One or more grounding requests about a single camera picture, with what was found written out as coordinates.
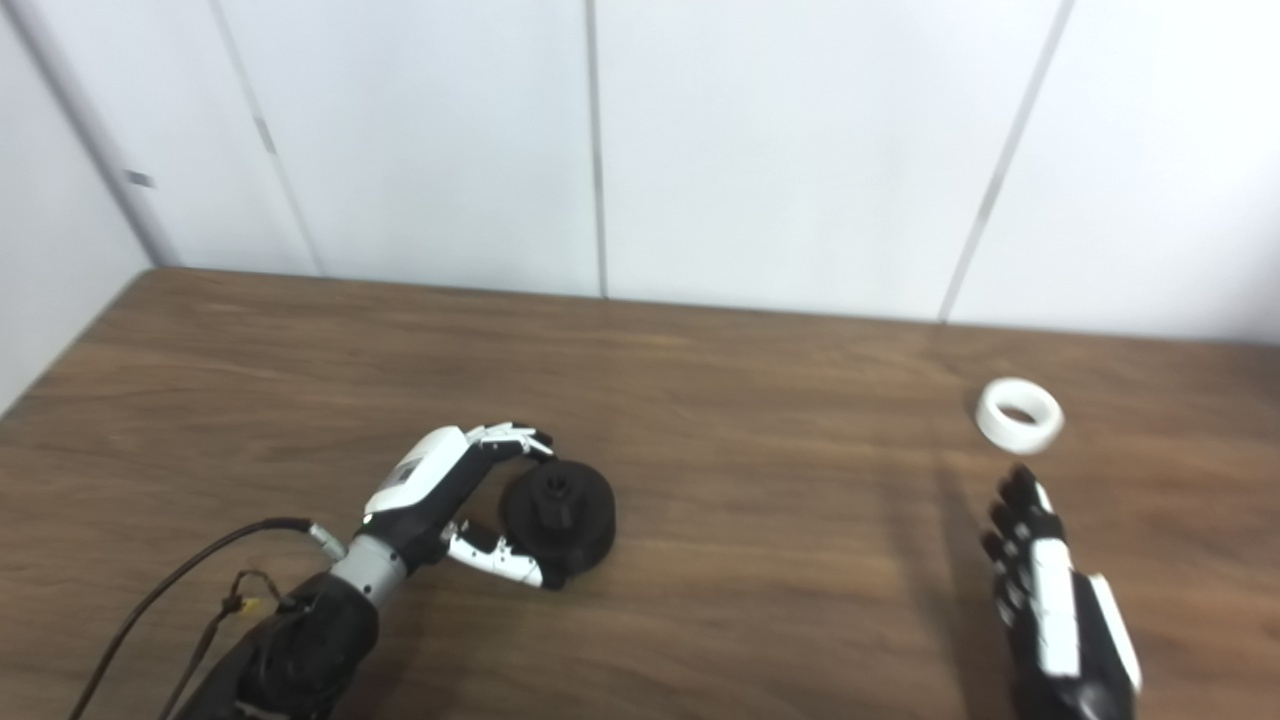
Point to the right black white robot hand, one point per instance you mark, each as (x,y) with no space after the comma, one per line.
(1055,610)

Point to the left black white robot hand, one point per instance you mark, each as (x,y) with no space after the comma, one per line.
(420,475)

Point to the grey corner post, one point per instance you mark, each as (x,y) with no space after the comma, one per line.
(100,130)

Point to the round black plastic part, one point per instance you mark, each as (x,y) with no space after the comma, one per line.
(585,515)

